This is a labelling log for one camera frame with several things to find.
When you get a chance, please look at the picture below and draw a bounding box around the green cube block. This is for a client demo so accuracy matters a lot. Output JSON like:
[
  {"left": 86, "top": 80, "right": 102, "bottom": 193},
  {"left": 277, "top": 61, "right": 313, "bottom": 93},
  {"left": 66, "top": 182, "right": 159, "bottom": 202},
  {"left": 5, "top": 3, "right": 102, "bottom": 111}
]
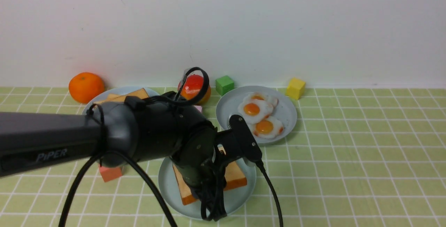
[{"left": 215, "top": 75, "right": 235, "bottom": 96}]

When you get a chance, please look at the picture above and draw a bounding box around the toast slice top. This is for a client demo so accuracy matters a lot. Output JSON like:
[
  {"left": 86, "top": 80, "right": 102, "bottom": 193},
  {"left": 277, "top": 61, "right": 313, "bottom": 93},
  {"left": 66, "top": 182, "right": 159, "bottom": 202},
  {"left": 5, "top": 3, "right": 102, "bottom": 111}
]
[{"left": 169, "top": 143, "right": 247, "bottom": 207}]

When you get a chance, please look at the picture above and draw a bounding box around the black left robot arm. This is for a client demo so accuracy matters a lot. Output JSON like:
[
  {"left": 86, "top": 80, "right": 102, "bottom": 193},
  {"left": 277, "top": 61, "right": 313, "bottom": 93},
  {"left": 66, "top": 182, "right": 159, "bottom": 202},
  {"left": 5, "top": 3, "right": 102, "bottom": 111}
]
[{"left": 0, "top": 92, "right": 253, "bottom": 202}]

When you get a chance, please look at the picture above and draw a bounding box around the bread plate light blue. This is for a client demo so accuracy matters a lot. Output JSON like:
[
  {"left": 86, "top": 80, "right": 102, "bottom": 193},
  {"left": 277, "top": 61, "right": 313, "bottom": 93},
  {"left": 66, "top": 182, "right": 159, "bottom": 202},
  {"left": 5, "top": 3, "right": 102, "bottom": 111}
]
[{"left": 81, "top": 86, "right": 160, "bottom": 115}]

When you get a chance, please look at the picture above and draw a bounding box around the toast slice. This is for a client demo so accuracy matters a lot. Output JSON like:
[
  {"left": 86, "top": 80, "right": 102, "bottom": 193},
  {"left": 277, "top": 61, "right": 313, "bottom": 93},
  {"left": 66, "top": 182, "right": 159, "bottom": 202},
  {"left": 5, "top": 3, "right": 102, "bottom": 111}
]
[
  {"left": 93, "top": 88, "right": 149, "bottom": 104},
  {"left": 169, "top": 143, "right": 247, "bottom": 207}
]

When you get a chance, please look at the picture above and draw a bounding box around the sandwich plate light blue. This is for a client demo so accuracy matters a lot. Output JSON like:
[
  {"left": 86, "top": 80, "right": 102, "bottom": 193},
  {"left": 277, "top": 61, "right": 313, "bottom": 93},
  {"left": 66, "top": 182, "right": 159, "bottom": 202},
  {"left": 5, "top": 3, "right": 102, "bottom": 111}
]
[{"left": 158, "top": 158, "right": 256, "bottom": 220}]

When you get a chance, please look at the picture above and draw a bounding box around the black cable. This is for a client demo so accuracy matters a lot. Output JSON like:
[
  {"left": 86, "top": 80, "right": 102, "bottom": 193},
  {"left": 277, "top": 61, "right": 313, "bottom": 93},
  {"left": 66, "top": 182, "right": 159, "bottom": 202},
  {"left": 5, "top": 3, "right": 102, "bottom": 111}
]
[{"left": 57, "top": 67, "right": 283, "bottom": 227}]

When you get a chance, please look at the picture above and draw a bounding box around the salmon cube block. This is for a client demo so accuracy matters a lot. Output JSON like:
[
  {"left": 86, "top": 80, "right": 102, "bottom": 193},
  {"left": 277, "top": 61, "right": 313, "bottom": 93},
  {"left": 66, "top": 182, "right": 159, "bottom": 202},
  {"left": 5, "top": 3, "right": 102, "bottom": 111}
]
[{"left": 98, "top": 166, "right": 123, "bottom": 182}]

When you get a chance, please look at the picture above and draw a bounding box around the red yellow toy apple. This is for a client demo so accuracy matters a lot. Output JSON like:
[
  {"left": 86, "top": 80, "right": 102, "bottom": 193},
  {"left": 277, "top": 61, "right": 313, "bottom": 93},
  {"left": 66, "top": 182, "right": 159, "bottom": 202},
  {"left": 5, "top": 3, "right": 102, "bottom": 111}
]
[{"left": 180, "top": 74, "right": 211, "bottom": 106}]

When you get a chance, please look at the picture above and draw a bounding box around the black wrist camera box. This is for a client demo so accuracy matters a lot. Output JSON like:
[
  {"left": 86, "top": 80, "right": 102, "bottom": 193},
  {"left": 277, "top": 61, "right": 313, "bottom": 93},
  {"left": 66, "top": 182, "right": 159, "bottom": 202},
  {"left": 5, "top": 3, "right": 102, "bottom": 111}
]
[{"left": 228, "top": 114, "right": 262, "bottom": 166}]

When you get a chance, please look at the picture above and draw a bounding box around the yellow cube block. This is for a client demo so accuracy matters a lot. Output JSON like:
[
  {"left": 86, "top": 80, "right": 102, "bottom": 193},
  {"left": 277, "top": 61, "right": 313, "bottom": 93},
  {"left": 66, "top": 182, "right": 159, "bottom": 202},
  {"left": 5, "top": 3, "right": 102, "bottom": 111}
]
[{"left": 285, "top": 78, "right": 306, "bottom": 100}]

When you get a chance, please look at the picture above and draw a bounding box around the toast slice middle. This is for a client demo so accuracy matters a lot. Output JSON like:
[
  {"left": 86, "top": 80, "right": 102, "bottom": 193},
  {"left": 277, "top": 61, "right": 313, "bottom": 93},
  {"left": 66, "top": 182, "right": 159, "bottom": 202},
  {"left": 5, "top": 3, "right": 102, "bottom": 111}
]
[{"left": 93, "top": 88, "right": 149, "bottom": 104}]

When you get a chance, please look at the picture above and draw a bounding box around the pink cube block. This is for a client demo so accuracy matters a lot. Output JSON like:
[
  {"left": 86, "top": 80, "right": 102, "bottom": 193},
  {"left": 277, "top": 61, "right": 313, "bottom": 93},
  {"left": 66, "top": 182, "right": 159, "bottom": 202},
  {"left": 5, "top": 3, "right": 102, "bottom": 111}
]
[{"left": 194, "top": 106, "right": 202, "bottom": 114}]

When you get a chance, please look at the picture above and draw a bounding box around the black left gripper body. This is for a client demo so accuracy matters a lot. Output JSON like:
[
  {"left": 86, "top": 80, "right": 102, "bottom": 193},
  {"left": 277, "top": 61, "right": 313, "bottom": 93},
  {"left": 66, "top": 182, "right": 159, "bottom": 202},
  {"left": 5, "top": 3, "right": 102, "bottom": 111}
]
[{"left": 171, "top": 129, "right": 244, "bottom": 199}]

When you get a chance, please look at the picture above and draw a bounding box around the fried egg toy back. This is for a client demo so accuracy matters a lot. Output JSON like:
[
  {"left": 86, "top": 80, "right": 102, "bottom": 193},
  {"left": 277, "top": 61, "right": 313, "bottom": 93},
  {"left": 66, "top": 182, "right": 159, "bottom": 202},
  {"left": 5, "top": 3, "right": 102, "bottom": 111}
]
[{"left": 243, "top": 92, "right": 278, "bottom": 107}]

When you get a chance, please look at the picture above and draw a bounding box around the orange toy fruit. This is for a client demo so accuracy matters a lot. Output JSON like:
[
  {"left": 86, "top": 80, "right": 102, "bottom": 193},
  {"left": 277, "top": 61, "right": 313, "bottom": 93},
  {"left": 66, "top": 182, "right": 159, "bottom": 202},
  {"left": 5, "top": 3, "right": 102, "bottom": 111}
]
[{"left": 68, "top": 72, "right": 105, "bottom": 104}]

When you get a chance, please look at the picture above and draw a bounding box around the fried egg toy front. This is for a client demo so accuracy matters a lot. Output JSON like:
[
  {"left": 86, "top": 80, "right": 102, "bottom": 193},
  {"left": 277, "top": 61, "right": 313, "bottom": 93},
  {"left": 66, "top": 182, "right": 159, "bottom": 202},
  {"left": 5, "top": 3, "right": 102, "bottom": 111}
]
[{"left": 248, "top": 116, "right": 285, "bottom": 139}]

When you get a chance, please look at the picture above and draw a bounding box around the egg plate light blue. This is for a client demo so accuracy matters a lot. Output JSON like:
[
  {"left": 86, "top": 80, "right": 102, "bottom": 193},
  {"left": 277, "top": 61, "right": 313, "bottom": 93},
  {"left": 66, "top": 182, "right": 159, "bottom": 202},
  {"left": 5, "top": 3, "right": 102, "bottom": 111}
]
[{"left": 216, "top": 86, "right": 298, "bottom": 144}]

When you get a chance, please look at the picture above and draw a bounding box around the fried egg toy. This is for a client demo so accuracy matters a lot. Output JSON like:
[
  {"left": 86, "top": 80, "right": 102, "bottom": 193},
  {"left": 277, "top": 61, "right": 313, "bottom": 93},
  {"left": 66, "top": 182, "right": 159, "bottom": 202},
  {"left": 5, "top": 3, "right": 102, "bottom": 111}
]
[
  {"left": 237, "top": 99, "right": 274, "bottom": 124},
  {"left": 243, "top": 92, "right": 278, "bottom": 107},
  {"left": 248, "top": 116, "right": 285, "bottom": 139}
]

